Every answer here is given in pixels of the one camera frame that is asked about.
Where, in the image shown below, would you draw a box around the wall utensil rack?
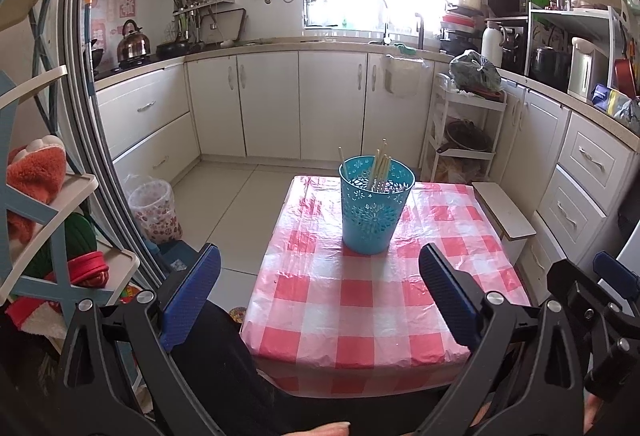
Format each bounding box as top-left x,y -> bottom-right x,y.
171,0 -> 236,34

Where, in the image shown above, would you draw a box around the white countertop shelf unit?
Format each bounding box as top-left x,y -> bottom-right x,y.
525,6 -> 628,92

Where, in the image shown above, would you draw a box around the blue and white shelf rack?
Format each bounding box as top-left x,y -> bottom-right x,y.
0,0 -> 138,307

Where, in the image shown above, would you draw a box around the teal perforated plastic basket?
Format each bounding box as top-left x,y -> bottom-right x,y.
339,155 -> 417,255

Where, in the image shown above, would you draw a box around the blue box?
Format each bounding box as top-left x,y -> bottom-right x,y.
145,241 -> 198,277

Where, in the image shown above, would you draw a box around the orange plush toy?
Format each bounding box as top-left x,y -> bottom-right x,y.
6,136 -> 68,244

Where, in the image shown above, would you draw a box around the pink wall poster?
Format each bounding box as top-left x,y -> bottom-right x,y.
85,0 -> 138,62

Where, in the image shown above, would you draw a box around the white trolley rack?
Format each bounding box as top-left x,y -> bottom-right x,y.
422,72 -> 508,184

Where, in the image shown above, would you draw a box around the bundle of wooden chopsticks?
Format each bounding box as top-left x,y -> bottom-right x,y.
337,139 -> 396,193

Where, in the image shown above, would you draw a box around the person's black pants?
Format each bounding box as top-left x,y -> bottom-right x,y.
170,301 -> 481,436

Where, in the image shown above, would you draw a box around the white electric water boiler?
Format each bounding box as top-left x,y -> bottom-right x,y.
568,37 -> 608,103

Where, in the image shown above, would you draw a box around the green knitted ball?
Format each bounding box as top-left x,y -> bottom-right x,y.
25,211 -> 98,282

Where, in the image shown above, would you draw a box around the steel whistling kettle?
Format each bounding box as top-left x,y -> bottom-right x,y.
116,20 -> 152,61

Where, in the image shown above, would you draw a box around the black wok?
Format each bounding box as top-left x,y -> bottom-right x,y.
156,39 -> 193,57

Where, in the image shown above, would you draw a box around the silver foil bag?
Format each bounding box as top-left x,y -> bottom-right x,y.
612,96 -> 640,134

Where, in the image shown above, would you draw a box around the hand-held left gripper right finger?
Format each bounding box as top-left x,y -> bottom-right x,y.
417,243 -> 586,436

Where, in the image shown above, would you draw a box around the grey sliding door frame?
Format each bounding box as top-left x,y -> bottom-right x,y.
62,0 -> 171,292

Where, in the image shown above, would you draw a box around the cream base cabinets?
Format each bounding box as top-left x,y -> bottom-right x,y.
92,47 -> 640,307

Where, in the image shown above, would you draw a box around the dark rimmed tray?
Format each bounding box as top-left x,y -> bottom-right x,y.
200,7 -> 248,46

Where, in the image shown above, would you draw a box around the black frying pan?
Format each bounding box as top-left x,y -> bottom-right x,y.
436,119 -> 493,154

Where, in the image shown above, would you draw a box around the curved steel faucet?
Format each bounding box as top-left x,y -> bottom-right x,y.
372,0 -> 393,44

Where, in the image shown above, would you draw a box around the red checkered plastic tablecloth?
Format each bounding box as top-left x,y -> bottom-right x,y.
240,175 -> 532,399

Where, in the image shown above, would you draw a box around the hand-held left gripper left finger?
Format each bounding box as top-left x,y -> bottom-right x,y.
55,243 -> 223,436

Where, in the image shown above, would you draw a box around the white thermos jug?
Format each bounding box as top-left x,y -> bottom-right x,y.
481,21 -> 503,68

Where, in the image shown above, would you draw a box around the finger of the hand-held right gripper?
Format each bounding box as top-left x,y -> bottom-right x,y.
592,250 -> 640,312
546,259 -> 618,347

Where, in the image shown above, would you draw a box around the blue packet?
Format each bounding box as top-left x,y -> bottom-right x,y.
590,84 -> 618,112

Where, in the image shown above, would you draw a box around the black coffee machine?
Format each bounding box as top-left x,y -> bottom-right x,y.
500,19 -> 528,74

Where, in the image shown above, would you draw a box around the mop handle with orange tip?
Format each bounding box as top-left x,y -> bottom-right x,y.
82,0 -> 101,82

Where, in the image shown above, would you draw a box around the stack of bowls and pots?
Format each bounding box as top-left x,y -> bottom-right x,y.
440,0 -> 482,57

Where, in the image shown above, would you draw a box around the person's right hand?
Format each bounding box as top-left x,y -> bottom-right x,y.
582,391 -> 608,436

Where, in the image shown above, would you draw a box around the crumpled plastic bag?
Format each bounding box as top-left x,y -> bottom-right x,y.
435,156 -> 488,183

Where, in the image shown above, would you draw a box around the person's left hand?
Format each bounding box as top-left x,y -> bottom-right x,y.
299,422 -> 352,436

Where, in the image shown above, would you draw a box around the floral waste bin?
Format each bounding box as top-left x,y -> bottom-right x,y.
127,181 -> 183,244

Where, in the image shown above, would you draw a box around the green bag of vegetables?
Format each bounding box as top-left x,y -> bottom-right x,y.
448,50 -> 502,92

